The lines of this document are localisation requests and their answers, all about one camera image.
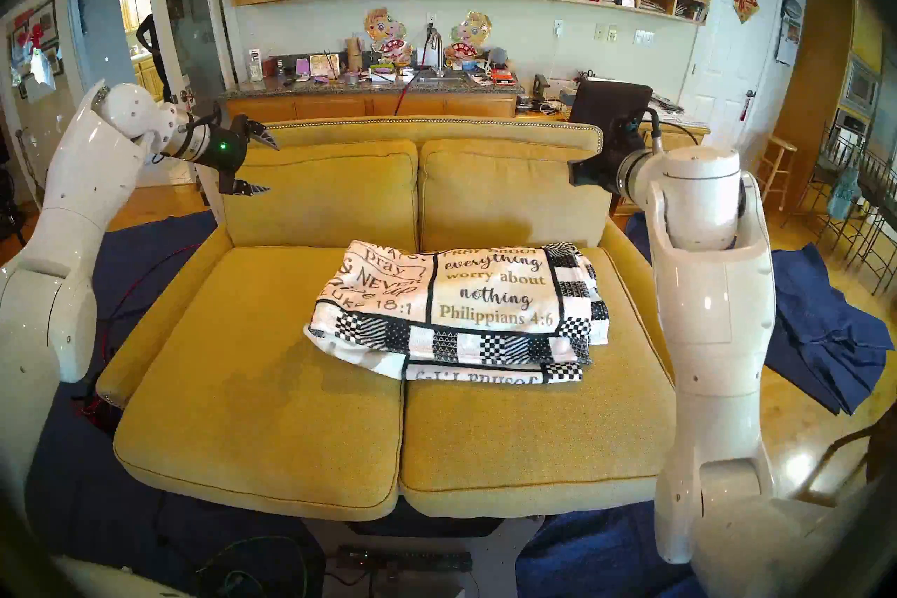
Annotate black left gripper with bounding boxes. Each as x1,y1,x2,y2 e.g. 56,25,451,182
200,117,280,197

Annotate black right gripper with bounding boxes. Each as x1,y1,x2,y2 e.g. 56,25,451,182
569,148,633,195

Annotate white scripture print blanket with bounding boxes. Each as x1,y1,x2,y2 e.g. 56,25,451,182
305,239,610,386

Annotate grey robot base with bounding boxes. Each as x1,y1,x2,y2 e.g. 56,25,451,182
303,514,546,598

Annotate crumpled navy moving blanket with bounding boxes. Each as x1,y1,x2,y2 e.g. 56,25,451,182
625,208,894,415

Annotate flat navy moving blanket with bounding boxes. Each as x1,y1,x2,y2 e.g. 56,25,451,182
0,211,775,598

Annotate black office chair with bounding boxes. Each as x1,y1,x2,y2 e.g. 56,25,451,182
569,80,653,152

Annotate yellow sofa back cushion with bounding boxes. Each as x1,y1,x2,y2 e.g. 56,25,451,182
219,140,420,247
418,139,616,252

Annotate stack of papers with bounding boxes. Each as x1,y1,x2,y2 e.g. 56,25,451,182
648,92,694,126

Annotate granite top kitchen counter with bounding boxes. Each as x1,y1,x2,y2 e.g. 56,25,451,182
221,71,525,128

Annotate white panel door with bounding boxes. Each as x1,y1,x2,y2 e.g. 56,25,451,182
680,0,784,184

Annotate cartoon foil balloon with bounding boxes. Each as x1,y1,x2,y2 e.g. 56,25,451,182
448,12,493,68
363,8,414,68

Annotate wooden stool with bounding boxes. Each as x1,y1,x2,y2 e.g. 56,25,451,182
757,136,798,212

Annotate yellow sofa seat cushion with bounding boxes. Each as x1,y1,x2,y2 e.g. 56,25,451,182
401,246,679,519
114,245,406,522

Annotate tall wooden cabinet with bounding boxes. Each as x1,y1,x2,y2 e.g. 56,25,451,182
774,0,885,212

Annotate teal hanging bag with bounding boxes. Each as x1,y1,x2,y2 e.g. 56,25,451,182
826,168,861,220

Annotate built-in microwave oven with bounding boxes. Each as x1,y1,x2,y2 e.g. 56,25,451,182
841,59,882,114

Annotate black wrought iron chairs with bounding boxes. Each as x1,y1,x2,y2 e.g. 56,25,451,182
781,120,897,296

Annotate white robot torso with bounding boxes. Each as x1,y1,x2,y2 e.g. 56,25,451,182
690,499,897,598

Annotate black power strip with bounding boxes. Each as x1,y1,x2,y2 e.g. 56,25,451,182
335,546,474,575

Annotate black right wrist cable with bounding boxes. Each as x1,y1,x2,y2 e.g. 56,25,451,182
643,106,701,154

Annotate red power cable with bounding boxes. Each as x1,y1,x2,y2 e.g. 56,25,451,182
392,43,432,116

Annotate white wall calendar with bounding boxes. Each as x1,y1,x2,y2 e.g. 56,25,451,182
776,15,803,66

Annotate tangled red black cables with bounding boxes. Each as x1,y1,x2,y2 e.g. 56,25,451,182
74,369,120,436

